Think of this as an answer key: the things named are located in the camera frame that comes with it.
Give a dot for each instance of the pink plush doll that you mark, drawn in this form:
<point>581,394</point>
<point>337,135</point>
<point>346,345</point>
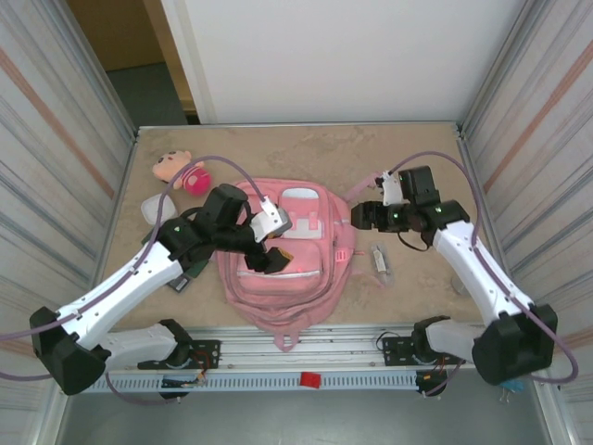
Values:
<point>197,181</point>

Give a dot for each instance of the small white plastic box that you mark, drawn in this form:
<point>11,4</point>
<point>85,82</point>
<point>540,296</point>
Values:
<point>153,208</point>

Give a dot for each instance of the red block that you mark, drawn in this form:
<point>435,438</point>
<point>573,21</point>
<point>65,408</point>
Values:
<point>310,380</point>

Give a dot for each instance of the small black card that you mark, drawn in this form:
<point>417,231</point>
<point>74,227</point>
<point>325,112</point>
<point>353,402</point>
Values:
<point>180,283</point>

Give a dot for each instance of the brown wooden door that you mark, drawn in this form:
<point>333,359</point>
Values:
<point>120,32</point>

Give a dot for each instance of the pink student backpack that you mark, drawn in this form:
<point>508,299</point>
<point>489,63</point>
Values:
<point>301,296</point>

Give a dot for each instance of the aluminium frame rail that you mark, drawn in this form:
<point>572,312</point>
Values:
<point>301,352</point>

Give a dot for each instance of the pen in clear package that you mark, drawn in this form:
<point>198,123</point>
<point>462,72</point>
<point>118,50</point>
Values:
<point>382,262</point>

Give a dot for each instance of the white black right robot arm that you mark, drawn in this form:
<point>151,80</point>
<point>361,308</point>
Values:
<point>463,259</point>

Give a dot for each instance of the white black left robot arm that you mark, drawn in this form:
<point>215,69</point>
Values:
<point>120,287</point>

